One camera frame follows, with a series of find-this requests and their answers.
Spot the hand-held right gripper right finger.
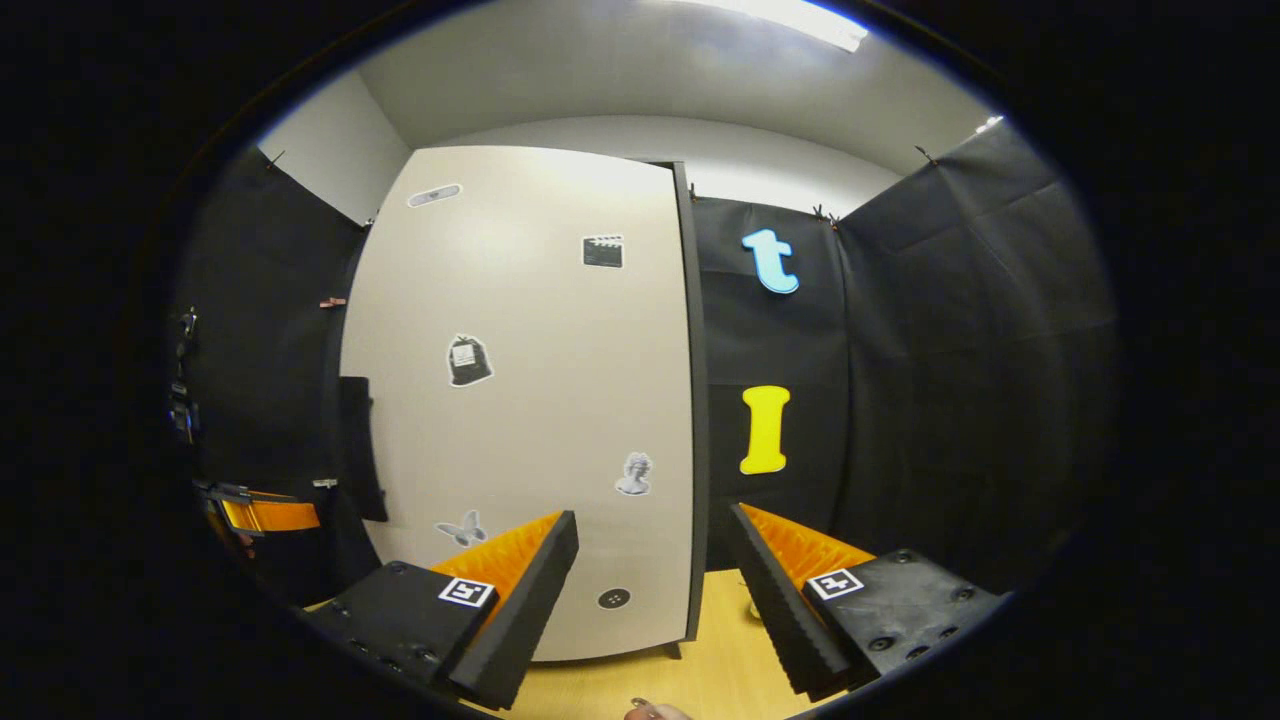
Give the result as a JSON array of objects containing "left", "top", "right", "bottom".
[{"left": 727, "top": 502, "right": 1006, "bottom": 701}]

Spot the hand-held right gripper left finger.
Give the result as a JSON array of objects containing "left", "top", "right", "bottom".
[{"left": 303, "top": 510, "right": 581, "bottom": 711}]

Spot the black cabinet door handle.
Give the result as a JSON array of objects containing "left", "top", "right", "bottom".
[{"left": 338, "top": 376, "right": 390, "bottom": 524}]

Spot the dark grey cabinet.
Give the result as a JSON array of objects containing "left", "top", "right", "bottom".
[{"left": 335, "top": 145, "right": 713, "bottom": 661}]

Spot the black backdrop cloth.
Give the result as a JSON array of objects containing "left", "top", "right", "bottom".
[{"left": 170, "top": 120, "right": 1119, "bottom": 601}]

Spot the dark camera rig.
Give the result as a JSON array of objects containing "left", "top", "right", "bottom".
[{"left": 168, "top": 308, "right": 201, "bottom": 446}]

